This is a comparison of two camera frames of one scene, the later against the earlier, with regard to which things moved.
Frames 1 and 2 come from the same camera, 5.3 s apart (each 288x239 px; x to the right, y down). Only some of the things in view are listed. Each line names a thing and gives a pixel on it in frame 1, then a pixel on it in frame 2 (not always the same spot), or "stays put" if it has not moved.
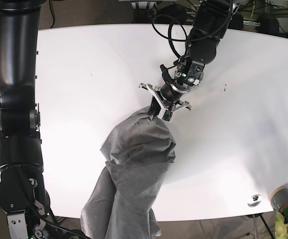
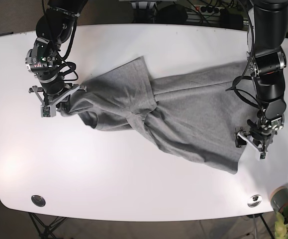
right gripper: x=167 y=99 to x=260 y=133
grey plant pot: x=282 y=196 stays put
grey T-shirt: x=140 y=149 to x=201 y=113
